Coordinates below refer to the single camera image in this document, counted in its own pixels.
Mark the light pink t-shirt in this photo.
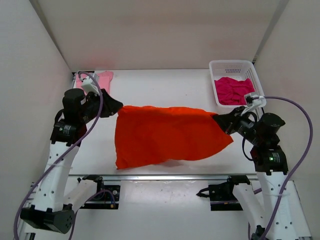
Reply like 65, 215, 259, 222
75, 71, 114, 94

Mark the orange t-shirt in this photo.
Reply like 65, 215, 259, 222
114, 105, 233, 170

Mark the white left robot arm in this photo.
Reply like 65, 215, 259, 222
19, 88, 123, 234

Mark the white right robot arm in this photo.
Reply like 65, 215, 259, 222
212, 107, 302, 240

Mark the magenta t-shirt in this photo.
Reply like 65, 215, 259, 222
214, 77, 255, 106

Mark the white perforated plastic basket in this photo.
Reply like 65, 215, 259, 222
209, 60, 265, 109

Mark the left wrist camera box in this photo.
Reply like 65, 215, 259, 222
80, 76, 99, 95

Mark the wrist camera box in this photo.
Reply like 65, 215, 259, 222
241, 92, 267, 116
80, 76, 99, 95

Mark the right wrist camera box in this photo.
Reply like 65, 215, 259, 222
241, 92, 267, 116

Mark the aluminium table edge rail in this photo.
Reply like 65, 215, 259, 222
67, 174, 258, 182

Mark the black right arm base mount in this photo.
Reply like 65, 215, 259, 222
196, 175, 250, 211

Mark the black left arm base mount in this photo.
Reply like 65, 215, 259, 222
77, 174, 121, 210

